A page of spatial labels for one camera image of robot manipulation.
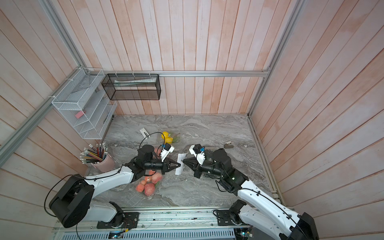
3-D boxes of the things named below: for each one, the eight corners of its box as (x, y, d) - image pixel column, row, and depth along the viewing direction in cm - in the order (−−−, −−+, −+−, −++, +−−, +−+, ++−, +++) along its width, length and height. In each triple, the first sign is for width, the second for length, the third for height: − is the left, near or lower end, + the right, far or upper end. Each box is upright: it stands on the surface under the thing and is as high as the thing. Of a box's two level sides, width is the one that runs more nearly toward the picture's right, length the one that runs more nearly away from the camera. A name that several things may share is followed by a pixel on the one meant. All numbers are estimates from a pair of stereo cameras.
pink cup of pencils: (91, 173, 91) (76, 161, 78) (98, 157, 98) (85, 143, 86) (113, 173, 91) (101, 161, 78) (119, 157, 98) (108, 143, 86)
